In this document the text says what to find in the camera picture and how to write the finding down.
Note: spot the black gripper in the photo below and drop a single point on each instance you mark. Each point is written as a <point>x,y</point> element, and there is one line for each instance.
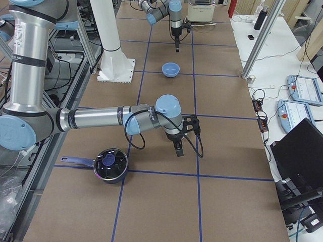
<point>175,31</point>
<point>174,137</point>

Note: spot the blue bowl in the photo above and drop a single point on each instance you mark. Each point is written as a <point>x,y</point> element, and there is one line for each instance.
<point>170,69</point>

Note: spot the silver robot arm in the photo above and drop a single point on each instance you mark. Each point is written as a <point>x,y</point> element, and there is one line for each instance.
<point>25,121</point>
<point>172,9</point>

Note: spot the cream toaster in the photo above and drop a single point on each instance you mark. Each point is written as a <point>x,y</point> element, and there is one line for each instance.
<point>200,11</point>

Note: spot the dark blue saucepan with lid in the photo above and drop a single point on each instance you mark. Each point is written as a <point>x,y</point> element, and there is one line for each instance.
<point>110,165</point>

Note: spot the orange black adapter box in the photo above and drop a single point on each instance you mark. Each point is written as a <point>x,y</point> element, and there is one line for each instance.
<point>257,105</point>

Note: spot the black water bottle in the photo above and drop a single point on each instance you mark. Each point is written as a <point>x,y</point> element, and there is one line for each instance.
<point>261,17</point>

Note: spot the lower blue teach pendant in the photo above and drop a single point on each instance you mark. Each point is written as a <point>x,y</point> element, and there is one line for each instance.
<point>291,113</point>

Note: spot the blue teach pendant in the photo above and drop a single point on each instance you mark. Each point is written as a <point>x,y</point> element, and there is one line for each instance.
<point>304,89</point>
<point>291,113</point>

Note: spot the black laptop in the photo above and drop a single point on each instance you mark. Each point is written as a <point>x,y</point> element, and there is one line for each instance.
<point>299,154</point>

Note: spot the upper blue teach pendant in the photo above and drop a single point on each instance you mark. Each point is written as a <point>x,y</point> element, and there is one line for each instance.
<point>304,89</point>

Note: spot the white pedestal column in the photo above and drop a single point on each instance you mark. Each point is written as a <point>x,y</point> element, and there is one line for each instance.
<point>114,66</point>

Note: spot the aluminium frame post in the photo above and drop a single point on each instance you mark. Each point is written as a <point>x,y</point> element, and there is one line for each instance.
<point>265,30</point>

